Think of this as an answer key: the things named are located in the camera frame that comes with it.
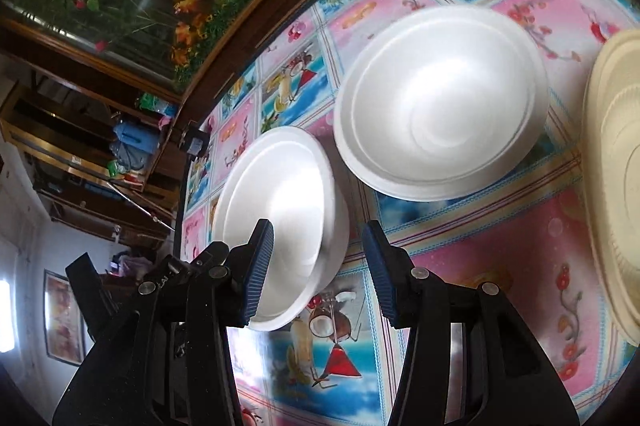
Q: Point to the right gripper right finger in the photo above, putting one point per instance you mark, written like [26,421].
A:
[507,378]

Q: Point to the blue thermos jug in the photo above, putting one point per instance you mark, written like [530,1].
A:
[140,137]

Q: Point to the large white foam bowl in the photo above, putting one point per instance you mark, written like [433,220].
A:
[441,104]

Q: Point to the small white foam bowl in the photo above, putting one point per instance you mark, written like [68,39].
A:
[286,177]

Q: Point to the framed wall painting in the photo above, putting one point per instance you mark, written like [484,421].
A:
[63,327]

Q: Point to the colourful printed tablecloth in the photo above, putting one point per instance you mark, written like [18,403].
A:
[339,362]

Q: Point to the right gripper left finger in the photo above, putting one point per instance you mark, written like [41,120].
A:
[162,357]

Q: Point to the small black table object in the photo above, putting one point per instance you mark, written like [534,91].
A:
[194,142]

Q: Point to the cream plastic bowl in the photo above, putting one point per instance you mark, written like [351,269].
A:
[610,162]

